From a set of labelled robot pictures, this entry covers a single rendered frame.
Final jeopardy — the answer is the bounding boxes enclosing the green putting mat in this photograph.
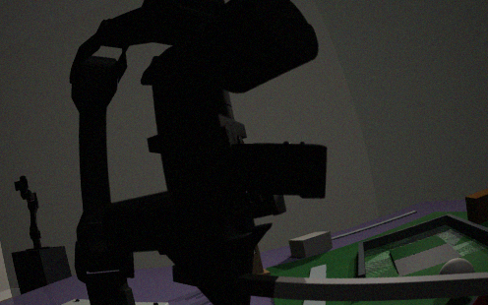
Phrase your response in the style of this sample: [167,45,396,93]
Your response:
[267,212,488,305]

